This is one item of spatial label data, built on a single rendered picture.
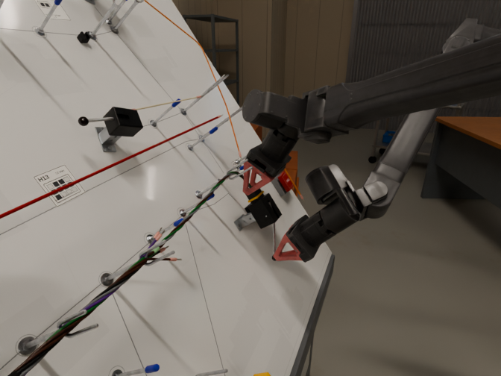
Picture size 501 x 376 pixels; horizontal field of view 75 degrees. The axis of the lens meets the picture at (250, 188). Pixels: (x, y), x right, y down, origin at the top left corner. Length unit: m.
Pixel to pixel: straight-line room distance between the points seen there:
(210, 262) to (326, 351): 1.40
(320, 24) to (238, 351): 6.37
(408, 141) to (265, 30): 4.98
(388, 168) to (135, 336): 0.51
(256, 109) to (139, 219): 0.26
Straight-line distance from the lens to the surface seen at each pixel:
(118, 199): 0.56
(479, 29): 0.95
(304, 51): 6.75
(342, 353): 1.97
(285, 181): 0.92
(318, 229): 0.65
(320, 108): 0.56
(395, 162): 0.69
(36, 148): 0.55
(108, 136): 0.58
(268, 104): 0.55
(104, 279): 0.50
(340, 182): 0.67
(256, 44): 5.64
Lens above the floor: 1.47
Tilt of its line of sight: 23 degrees down
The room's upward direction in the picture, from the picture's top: straight up
